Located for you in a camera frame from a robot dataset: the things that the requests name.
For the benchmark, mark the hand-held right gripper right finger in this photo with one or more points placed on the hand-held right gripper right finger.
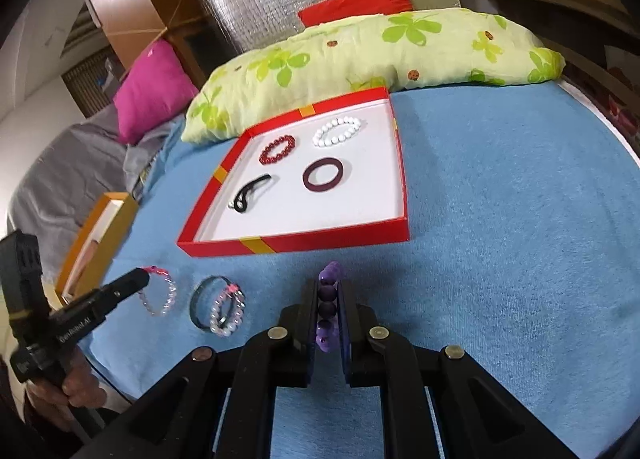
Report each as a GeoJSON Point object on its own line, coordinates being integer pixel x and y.
{"type": "Point", "coordinates": [347, 334]}

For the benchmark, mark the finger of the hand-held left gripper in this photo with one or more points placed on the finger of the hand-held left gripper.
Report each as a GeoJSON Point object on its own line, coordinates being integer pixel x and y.
{"type": "Point", "coordinates": [125, 286]}

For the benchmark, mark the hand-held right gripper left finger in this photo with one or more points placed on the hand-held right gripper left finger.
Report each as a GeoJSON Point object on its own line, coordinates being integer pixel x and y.
{"type": "Point", "coordinates": [306, 319]}

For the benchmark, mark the red shallow box tray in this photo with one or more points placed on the red shallow box tray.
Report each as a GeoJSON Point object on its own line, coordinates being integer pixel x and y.
{"type": "Point", "coordinates": [310, 211]}

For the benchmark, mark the person's left hand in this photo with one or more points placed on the person's left hand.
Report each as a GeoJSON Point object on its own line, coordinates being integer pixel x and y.
{"type": "Point", "coordinates": [75, 391]}

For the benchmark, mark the orange open box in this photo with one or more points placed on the orange open box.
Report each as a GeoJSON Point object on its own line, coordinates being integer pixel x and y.
{"type": "Point", "coordinates": [97, 244]}

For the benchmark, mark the dark glossy bangle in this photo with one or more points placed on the dark glossy bangle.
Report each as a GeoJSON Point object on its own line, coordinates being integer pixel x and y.
{"type": "Point", "coordinates": [196, 311]}

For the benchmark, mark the grey blanket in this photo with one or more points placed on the grey blanket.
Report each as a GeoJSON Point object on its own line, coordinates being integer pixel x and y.
{"type": "Point", "coordinates": [60, 174]}

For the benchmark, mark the dark maroon bangle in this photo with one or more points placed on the dark maroon bangle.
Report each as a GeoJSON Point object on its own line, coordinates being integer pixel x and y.
{"type": "Point", "coordinates": [308, 181]}

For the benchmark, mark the blue bed sheet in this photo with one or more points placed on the blue bed sheet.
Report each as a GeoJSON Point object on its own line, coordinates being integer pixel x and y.
{"type": "Point", "coordinates": [500, 239]}

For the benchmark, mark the pink pillow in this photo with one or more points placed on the pink pillow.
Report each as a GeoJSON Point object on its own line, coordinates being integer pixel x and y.
{"type": "Point", "coordinates": [150, 89]}

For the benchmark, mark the green floral pillow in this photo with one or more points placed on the green floral pillow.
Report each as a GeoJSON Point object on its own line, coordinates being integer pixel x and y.
{"type": "Point", "coordinates": [375, 46]}

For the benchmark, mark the red cushion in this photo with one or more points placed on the red cushion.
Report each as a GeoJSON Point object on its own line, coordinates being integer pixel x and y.
{"type": "Point", "coordinates": [350, 1]}

